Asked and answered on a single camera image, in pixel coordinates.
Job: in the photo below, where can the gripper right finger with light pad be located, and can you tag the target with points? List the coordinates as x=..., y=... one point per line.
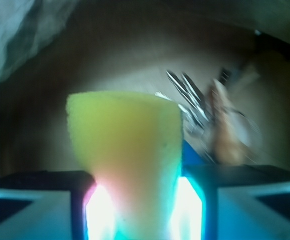
x=218, y=202

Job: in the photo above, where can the brown spiral seashell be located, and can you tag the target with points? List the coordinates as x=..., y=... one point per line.
x=236, y=139

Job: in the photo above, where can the crumpled brown paper bag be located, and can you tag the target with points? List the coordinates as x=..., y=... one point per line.
x=129, y=45

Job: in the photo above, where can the bunch of silver keys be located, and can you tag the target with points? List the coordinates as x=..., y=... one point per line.
x=206, y=113

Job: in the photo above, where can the yellow green sponge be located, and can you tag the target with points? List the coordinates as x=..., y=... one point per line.
x=131, y=143

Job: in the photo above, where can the blue plastic bottle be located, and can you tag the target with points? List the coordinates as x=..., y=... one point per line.
x=191, y=158

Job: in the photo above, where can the gripper left finger with light pad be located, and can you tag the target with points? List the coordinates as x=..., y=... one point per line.
x=54, y=205

